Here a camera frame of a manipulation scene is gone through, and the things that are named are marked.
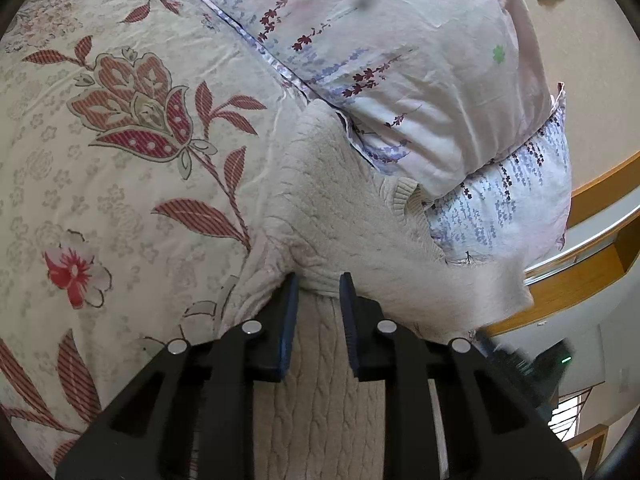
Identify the pink floral pillow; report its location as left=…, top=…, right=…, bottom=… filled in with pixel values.
left=165, top=0, right=557, bottom=201

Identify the cream cable-knit sweater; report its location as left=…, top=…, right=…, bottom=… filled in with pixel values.
left=217, top=100, right=536, bottom=480

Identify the floral bed sheet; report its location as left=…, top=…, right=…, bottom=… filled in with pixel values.
left=0, top=0, right=321, bottom=480

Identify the window railing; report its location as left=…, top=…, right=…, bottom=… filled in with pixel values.
left=549, top=394, right=587, bottom=442

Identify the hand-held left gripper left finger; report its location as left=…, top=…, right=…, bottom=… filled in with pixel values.
left=55, top=272, right=300, bottom=480

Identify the wooden chair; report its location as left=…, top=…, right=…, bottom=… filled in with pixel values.
left=567, top=422, right=611, bottom=477

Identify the wooden headboard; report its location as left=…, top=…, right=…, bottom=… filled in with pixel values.
left=480, top=152, right=640, bottom=341

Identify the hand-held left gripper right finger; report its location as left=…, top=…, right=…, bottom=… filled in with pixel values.
left=339, top=272, right=584, bottom=480

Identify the white lavender-print pillow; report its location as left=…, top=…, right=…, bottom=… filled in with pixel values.
left=425, top=82, right=574, bottom=266

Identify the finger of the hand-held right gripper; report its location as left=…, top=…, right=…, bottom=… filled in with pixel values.
left=476, top=327, right=533, bottom=378

